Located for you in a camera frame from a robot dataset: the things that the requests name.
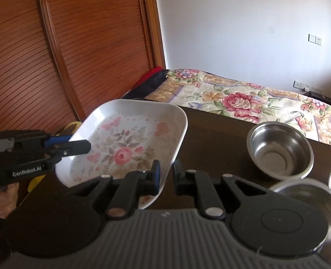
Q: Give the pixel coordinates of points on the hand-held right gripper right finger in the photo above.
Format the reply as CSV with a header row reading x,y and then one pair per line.
x,y
178,178

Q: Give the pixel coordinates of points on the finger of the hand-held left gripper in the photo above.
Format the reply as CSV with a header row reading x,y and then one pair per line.
x,y
75,147
58,139

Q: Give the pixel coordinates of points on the white wall switch plate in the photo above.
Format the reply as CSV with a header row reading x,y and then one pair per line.
x,y
314,39

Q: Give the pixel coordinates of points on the floral bed blanket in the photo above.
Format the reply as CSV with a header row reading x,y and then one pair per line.
x,y
238,101

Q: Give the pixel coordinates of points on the red cloth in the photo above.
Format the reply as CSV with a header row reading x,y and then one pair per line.
x,y
150,74

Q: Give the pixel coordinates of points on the medium steel bowl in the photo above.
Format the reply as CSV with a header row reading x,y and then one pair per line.
x,y
280,157

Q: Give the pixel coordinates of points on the large steel bowl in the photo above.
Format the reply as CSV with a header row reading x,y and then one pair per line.
x,y
316,215

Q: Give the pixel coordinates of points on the person's left hand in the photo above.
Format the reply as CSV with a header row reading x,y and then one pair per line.
x,y
4,201

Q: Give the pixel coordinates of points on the dark cloth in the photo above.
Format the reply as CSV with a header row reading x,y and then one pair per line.
x,y
145,88

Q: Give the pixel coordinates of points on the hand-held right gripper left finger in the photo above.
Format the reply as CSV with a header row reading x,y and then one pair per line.
x,y
155,178

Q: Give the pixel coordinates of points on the black box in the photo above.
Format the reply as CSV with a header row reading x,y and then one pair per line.
x,y
321,98

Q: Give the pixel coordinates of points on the floral square plate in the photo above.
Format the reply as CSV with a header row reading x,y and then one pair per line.
x,y
126,134

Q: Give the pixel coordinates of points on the brown slatted wooden wardrobe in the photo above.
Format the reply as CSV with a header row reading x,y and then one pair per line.
x,y
56,47

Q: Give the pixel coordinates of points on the low wall power outlet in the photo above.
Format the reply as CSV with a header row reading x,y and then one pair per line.
x,y
297,84

